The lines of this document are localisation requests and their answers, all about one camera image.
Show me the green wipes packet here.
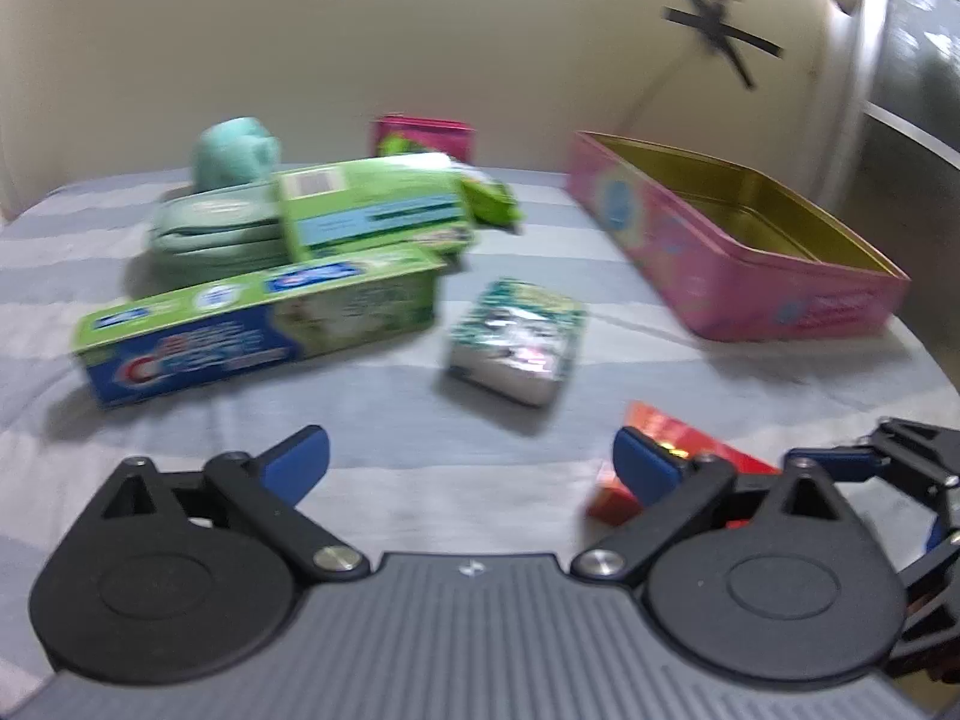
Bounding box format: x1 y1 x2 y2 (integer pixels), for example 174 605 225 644
375 152 524 233

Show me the metal framed glass door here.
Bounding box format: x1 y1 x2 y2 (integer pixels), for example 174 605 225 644
825 0 960 256

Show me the pink biscuit tin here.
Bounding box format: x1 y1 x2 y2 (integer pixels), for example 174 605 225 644
564 130 912 344

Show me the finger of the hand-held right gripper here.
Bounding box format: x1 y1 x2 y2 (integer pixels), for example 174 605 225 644
786 418 960 500
892 491 960 680

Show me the black tape cross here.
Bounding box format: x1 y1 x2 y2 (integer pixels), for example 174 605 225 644
661 0 785 91

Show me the small green carton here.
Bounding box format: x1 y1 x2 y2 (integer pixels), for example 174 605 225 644
276 157 481 260

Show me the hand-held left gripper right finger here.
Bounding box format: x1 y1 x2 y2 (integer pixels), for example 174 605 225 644
574 426 852 580

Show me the mint green zip pouch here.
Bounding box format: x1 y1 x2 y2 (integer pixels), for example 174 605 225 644
131 184 301 293

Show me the grey wall cable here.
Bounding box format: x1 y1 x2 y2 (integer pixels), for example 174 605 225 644
619 45 710 140

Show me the mint green plush toy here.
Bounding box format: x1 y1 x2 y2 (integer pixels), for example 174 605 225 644
193 116 280 192

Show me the green blue toothpaste box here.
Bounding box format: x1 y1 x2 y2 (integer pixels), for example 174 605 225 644
71 246 449 410

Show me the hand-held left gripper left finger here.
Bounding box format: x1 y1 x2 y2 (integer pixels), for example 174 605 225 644
101 424 368 580

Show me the red box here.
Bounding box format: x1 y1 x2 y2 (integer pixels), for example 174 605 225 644
585 401 785 526

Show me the green white tissue packet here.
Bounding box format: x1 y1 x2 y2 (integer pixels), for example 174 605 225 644
439 279 587 410

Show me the magenta pouch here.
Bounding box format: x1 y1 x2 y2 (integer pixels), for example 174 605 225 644
371 115 475 164

